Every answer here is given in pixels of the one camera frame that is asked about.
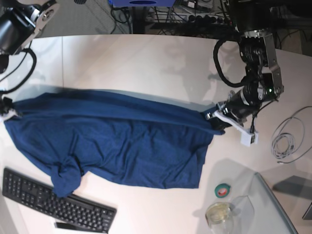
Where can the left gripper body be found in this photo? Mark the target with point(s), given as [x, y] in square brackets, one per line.
[242, 104]

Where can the dark blue t-shirt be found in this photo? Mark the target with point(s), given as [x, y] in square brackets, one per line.
[123, 139]

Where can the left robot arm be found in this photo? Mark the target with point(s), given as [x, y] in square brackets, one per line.
[262, 83]

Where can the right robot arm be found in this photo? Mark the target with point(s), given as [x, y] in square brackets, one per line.
[20, 23]

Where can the green and red tape roll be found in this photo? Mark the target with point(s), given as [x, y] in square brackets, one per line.
[222, 190]

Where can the clear glass bottle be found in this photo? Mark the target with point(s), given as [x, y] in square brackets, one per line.
[219, 218]

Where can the black power strip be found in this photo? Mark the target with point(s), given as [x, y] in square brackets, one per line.
[205, 19]

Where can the black computer keyboard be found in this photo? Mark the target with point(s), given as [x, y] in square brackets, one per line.
[73, 212]

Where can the blue box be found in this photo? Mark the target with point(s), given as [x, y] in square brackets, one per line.
[130, 3]

